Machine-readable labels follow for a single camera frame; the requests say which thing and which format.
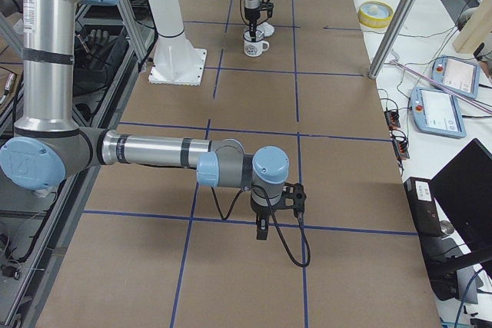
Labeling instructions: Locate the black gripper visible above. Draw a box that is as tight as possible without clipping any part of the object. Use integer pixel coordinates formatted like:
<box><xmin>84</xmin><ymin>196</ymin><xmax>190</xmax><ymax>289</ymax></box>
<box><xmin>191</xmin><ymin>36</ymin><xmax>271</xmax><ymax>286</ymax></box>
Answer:
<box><xmin>251</xmin><ymin>199</ymin><xmax>276</xmax><ymax>240</ymax></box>
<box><xmin>244</xmin><ymin>8</ymin><xmax>261</xmax><ymax>41</ymax></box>

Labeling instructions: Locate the white enamel mug blue rim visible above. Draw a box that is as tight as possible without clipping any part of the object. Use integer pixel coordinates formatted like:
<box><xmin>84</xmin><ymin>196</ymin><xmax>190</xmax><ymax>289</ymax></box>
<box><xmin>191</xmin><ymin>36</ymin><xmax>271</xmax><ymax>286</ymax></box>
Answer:
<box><xmin>243</xmin><ymin>30</ymin><xmax>270</xmax><ymax>58</ymax></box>

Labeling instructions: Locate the yellow tape roll with plate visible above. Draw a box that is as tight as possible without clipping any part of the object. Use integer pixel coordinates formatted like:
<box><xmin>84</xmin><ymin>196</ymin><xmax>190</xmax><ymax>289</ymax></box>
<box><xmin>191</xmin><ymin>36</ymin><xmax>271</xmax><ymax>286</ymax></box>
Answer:
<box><xmin>357</xmin><ymin>1</ymin><xmax>394</xmax><ymax>29</ymax></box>

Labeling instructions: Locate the orange relay board near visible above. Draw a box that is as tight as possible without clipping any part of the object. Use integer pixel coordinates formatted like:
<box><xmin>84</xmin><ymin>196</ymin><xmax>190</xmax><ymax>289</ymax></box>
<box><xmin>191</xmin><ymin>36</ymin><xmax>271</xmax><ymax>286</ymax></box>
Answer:
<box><xmin>390</xmin><ymin>129</ymin><xmax>410</xmax><ymax>160</ymax></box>

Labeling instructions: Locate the orange relay board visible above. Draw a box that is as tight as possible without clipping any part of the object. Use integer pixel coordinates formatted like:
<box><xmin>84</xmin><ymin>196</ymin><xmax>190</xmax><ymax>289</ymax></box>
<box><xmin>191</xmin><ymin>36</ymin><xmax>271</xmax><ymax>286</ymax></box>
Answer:
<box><xmin>390</xmin><ymin>129</ymin><xmax>410</xmax><ymax>160</ymax></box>
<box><xmin>384</xmin><ymin>98</ymin><xmax>401</xmax><ymax>129</ymax></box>

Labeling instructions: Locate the black computer box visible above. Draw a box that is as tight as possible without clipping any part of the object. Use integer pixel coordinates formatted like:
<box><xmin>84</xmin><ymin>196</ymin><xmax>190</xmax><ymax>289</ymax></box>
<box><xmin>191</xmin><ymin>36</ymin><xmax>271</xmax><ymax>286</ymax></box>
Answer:
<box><xmin>404</xmin><ymin>177</ymin><xmax>441</xmax><ymax>237</ymax></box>

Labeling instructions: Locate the orange relay board far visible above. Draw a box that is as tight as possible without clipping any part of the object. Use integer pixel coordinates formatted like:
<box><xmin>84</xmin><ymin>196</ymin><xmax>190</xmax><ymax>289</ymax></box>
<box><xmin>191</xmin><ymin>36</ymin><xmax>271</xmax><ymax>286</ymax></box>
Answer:
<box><xmin>384</xmin><ymin>98</ymin><xmax>401</xmax><ymax>129</ymax></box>

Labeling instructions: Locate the near teach pendant tablet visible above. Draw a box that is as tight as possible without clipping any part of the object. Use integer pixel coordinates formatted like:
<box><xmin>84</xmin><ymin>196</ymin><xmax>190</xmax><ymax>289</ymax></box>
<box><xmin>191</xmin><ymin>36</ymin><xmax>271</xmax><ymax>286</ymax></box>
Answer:
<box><xmin>410</xmin><ymin>87</ymin><xmax>467</xmax><ymax>138</ymax></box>

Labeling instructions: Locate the teach pendant tablet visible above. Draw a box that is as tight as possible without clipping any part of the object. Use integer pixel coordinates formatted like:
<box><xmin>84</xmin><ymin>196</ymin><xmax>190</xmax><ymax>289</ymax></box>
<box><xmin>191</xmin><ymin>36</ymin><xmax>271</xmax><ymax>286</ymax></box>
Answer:
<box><xmin>410</xmin><ymin>87</ymin><xmax>467</xmax><ymax>138</ymax></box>
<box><xmin>432</xmin><ymin>55</ymin><xmax>480</xmax><ymax>99</ymax></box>

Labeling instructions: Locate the black monitor on stand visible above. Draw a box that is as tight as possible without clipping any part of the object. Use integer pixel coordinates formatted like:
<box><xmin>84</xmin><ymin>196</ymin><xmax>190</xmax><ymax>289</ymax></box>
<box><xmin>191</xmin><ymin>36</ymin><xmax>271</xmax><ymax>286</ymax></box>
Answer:
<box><xmin>426</xmin><ymin>138</ymin><xmax>491</xmax><ymax>300</ymax></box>

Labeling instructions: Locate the far teach pendant tablet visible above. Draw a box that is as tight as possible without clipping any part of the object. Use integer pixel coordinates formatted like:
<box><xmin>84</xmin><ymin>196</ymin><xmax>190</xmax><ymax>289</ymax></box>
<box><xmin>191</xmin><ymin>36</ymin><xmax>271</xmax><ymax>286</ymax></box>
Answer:
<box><xmin>432</xmin><ymin>55</ymin><xmax>480</xmax><ymax>99</ymax></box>

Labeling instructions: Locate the wooden beam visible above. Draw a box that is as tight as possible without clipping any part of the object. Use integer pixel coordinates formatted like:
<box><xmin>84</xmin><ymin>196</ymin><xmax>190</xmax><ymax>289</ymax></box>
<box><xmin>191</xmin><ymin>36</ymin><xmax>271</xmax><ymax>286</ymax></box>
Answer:
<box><xmin>453</xmin><ymin>0</ymin><xmax>491</xmax><ymax>54</ymax></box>

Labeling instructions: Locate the reacher grabber stick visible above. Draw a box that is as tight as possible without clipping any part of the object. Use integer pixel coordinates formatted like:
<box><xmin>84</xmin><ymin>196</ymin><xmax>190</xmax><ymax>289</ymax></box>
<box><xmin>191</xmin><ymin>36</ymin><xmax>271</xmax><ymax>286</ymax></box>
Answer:
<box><xmin>385</xmin><ymin>59</ymin><xmax>492</xmax><ymax>115</ymax></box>

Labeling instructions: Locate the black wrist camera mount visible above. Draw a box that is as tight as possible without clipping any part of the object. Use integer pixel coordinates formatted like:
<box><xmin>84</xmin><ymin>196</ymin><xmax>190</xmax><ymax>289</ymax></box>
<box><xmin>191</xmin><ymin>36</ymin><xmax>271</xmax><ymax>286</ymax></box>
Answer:
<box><xmin>274</xmin><ymin>183</ymin><xmax>307</xmax><ymax>220</ymax></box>
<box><xmin>258</xmin><ymin>0</ymin><xmax>274</xmax><ymax>22</ymax></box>

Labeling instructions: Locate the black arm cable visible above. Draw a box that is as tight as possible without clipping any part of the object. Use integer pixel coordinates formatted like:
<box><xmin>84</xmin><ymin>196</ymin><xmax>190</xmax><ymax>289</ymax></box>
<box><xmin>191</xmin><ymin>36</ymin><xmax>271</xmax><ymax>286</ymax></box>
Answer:
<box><xmin>209</xmin><ymin>184</ymin><xmax>311</xmax><ymax>268</ymax></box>

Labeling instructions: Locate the aluminium frame post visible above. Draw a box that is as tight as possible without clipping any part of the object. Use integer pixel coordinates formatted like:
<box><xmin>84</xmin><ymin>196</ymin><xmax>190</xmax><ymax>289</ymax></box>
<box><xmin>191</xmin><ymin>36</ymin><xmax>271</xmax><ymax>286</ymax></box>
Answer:
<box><xmin>368</xmin><ymin>0</ymin><xmax>416</xmax><ymax>79</ymax></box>

